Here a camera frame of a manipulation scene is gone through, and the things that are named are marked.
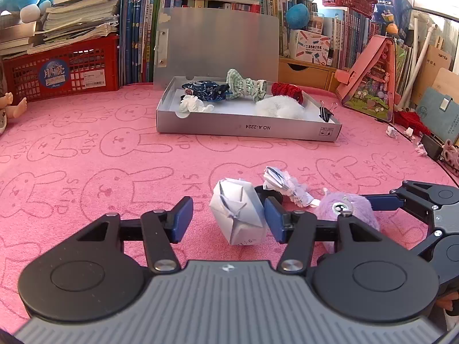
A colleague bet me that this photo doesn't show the grey cardboard box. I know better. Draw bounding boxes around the grey cardboard box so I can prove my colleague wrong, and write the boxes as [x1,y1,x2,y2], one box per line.
[156,76,342,143]

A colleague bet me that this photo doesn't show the grey upright box lid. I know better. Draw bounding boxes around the grey upright box lid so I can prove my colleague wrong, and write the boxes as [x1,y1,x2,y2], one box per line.
[153,7,280,92]

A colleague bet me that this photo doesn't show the white pipes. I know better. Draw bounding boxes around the white pipes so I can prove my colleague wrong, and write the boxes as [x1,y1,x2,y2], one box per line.
[394,11,440,112]

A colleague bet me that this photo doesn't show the white fluffy plush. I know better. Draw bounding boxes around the white fluffy plush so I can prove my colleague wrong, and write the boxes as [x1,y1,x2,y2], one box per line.
[255,95,305,119]

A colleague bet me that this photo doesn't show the dark blue printed box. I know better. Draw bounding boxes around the dark blue printed box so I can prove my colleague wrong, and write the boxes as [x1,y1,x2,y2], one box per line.
[371,0,413,38]

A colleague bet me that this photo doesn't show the red yarn bundle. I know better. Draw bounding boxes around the red yarn bundle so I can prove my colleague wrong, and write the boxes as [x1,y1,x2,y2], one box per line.
[394,110,429,137]

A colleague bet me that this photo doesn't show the wooden drawer unit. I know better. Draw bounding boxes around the wooden drawer unit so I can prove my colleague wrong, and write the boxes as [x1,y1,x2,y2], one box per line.
[278,57,345,91]

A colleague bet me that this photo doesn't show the grey-blue notebook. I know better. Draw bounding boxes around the grey-blue notebook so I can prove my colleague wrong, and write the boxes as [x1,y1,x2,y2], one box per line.
[416,88,459,144]

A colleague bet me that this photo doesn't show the white paper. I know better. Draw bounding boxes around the white paper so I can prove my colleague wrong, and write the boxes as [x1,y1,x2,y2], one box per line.
[178,95,215,115]

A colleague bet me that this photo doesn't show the green checked fabric pouch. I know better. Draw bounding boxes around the green checked fabric pouch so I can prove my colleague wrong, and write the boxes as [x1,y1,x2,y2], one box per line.
[226,69,267,101]

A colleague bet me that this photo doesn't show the red plastic crate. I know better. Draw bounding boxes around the red plastic crate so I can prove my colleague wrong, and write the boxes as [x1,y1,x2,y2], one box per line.
[2,36,120,101]

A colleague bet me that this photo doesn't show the stack of books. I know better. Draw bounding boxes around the stack of books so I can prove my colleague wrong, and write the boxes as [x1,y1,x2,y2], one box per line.
[0,0,124,60]

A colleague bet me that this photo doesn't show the small black box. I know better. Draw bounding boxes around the small black box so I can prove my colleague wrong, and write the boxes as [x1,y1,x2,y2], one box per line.
[419,134,445,160]

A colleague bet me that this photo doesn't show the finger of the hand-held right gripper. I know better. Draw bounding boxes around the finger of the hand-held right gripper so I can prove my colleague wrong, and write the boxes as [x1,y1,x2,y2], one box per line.
[360,180,459,223]

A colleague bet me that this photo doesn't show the red knitted pouch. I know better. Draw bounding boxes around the red knitted pouch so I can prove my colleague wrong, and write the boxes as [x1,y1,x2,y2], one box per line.
[271,82,305,105]

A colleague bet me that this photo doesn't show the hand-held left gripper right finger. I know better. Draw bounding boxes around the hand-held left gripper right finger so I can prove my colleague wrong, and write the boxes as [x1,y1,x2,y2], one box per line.
[263,197,395,272]

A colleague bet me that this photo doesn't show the black binder clip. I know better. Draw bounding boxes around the black binder clip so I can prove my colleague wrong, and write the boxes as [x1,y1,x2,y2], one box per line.
[318,101,338,123]

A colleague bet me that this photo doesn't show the blue floral fabric pouch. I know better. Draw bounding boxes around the blue floral fabric pouch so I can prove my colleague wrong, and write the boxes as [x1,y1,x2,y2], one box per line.
[181,81,230,101]

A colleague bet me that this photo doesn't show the large blue white plush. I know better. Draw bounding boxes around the large blue white plush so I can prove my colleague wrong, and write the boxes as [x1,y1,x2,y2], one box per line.
[267,0,318,29]

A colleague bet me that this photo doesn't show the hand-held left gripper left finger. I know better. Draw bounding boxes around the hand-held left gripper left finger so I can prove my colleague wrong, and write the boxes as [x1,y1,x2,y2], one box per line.
[73,196,194,273]

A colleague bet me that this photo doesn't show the white origami paper box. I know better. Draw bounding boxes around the white origami paper box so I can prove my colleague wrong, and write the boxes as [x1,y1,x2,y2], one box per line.
[209,178,269,246]

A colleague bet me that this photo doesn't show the brown cardboard board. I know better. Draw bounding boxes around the brown cardboard board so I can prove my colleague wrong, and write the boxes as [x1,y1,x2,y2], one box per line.
[411,45,459,106]

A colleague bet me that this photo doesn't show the brown-haired doll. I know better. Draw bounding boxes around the brown-haired doll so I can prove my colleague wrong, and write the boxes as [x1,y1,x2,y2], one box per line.
[0,62,27,135]

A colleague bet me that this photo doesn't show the white colourful printed box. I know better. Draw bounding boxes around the white colourful printed box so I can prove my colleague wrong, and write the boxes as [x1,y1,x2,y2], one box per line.
[289,29,331,66]

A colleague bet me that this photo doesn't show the row of colourful books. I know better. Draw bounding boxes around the row of colourful books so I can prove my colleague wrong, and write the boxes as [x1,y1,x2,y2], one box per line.
[176,0,413,72]

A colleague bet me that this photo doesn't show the crumpled printed paper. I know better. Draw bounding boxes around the crumpled printed paper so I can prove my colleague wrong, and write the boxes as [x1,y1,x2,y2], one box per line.
[263,167,320,208]

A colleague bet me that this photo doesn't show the row of tall thin books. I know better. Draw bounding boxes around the row of tall thin books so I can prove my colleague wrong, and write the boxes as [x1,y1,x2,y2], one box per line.
[120,0,176,85]

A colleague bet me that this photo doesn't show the purple fluffy plush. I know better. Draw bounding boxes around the purple fluffy plush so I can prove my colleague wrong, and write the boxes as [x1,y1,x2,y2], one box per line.
[314,188,381,255]

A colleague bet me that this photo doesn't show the pink house-shaped case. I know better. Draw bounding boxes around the pink house-shaped case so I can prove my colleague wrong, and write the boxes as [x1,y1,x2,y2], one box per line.
[335,35,397,122]

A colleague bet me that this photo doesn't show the pink rabbit-print mat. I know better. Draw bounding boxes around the pink rabbit-print mat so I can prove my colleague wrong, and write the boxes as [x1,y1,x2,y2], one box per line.
[0,81,459,334]

